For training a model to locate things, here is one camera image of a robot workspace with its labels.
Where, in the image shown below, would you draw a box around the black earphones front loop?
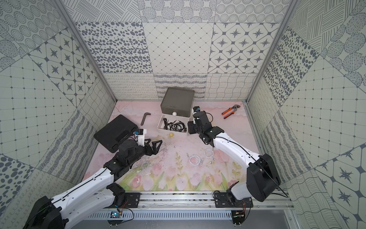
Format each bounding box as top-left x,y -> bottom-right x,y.
171,121 -> 187,132

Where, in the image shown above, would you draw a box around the white drawer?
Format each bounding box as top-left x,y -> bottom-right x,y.
157,114 -> 190,137

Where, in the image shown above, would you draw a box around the white earphones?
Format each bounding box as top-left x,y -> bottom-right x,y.
187,154 -> 204,166
205,148 -> 215,165
135,160 -> 154,184

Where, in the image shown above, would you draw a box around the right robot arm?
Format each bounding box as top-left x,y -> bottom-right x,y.
188,107 -> 289,208

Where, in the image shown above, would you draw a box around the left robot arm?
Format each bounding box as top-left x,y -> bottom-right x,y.
24,138 -> 162,229

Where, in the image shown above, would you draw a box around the black plastic tool case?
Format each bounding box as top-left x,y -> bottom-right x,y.
93,114 -> 138,153

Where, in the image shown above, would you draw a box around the dark hex key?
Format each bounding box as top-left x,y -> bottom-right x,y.
141,112 -> 151,126

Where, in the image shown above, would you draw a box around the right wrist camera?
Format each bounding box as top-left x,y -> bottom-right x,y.
192,106 -> 201,120

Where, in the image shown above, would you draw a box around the drawer cabinet frame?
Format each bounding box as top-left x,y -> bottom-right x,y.
160,87 -> 195,117

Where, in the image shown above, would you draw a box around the orange handled pliers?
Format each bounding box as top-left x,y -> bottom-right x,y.
222,105 -> 241,119

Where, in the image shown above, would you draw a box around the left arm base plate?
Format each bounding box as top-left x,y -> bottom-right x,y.
112,192 -> 141,208

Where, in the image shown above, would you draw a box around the aluminium mounting rail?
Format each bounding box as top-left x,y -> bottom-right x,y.
58,190 -> 295,212

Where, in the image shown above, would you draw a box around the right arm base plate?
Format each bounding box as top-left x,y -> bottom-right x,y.
212,191 -> 254,208

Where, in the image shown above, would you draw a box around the slotted cable duct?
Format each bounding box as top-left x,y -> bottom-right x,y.
86,210 -> 232,220

